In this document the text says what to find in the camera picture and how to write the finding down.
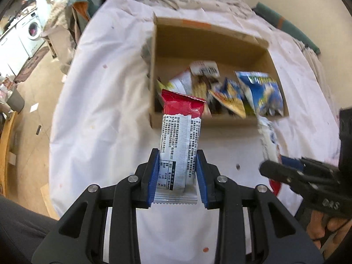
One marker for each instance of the blue and yellow cartoon packet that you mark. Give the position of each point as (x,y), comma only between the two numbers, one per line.
(231,99)

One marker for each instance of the white paper sheet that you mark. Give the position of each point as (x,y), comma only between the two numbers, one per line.
(34,107)

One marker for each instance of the small dark floor object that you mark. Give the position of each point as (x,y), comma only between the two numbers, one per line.
(39,129)

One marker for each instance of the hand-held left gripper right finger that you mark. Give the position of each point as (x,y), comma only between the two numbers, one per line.
(200,176)

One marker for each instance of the person's right hand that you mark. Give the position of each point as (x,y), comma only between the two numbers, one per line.
(335,227)

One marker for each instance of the white appliance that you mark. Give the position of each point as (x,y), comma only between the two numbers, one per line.
(13,52)

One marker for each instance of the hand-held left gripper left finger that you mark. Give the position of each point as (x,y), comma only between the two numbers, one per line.
(155,176)

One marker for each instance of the white packet with red edges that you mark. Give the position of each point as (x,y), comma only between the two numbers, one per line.
(205,68)

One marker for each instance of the red and white snack packet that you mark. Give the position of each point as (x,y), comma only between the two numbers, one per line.
(178,132)

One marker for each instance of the cardboard box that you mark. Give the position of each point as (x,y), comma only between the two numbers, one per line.
(206,41)

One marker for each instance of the white dotted sheet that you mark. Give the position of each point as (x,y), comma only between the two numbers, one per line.
(104,115)

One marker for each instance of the teal rolled mat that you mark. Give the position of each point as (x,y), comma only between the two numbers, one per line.
(288,27)

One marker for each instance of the blue popcorn packet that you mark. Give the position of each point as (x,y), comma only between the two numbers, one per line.
(264,93)

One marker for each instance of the person's dark clothing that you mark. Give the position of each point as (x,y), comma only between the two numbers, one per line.
(19,231)

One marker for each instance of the patterned floor rug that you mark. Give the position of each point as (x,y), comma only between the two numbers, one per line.
(30,66)

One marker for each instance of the pile of clothes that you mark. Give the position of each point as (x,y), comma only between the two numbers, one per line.
(71,8)

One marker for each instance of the wooden furniture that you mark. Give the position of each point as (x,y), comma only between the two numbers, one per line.
(7,148)

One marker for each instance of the grey cloth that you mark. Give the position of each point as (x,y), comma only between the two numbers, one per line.
(147,52)

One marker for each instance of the grey bin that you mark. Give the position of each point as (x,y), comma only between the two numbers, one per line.
(16,101)

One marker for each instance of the white and pink snack packet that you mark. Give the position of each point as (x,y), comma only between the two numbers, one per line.
(268,140)

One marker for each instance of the white washing machine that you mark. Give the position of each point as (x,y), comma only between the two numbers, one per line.
(31,30)

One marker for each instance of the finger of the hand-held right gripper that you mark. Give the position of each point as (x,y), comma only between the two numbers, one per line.
(288,177)
(293,161)

